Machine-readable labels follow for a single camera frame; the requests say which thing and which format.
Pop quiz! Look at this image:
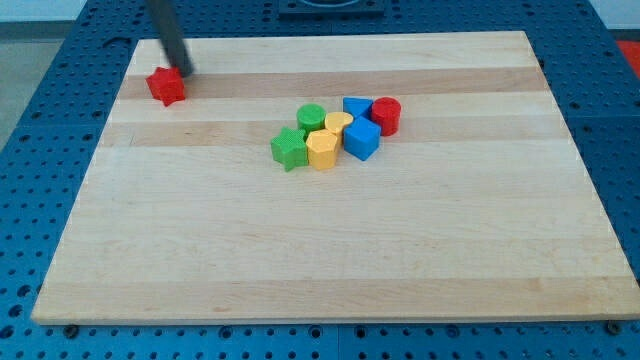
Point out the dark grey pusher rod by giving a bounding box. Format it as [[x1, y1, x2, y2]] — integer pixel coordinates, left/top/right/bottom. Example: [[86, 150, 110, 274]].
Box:
[[146, 0, 194, 77]]

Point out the red star block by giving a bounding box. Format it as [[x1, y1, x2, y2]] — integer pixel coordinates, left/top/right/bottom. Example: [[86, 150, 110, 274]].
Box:
[[145, 67, 186, 107]]

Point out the green star block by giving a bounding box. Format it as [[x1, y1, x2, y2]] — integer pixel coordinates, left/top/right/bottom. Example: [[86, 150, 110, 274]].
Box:
[[270, 127, 308, 172]]

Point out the blue triangle block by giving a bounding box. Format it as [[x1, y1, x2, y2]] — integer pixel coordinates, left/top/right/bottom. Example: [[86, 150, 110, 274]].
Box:
[[342, 97, 374, 120]]

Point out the green cylinder block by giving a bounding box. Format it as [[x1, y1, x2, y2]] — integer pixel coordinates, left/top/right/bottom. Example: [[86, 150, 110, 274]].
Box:
[[296, 103, 326, 135]]

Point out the yellow heart block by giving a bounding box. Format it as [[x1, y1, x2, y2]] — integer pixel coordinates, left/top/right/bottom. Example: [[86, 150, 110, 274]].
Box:
[[324, 112, 354, 145]]

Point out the yellow hexagon block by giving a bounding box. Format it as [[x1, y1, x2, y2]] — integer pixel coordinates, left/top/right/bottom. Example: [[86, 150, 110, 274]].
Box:
[[306, 129, 338, 170]]

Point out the blue cube block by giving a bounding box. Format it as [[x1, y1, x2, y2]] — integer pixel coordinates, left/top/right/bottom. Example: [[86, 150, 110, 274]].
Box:
[[343, 117, 381, 161]]

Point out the red cylinder block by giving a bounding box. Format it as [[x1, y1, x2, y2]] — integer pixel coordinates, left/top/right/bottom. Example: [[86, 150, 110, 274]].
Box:
[[371, 97, 402, 136]]

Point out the light wooden board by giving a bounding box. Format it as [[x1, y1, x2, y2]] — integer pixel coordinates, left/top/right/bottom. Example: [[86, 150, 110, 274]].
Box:
[[32, 31, 639, 325]]

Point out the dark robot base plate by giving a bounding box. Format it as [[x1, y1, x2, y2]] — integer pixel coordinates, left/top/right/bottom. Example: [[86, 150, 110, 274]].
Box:
[[277, 0, 387, 19]]

